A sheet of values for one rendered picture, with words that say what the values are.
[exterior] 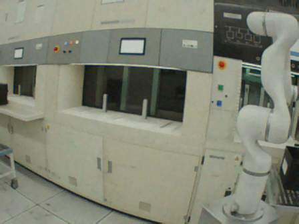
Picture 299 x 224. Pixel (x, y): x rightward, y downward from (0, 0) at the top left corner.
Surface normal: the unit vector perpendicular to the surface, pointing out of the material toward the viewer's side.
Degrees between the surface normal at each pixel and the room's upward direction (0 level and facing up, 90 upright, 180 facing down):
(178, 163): 90
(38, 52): 90
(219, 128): 90
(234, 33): 90
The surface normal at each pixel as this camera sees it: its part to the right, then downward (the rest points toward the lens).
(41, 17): -0.39, 0.13
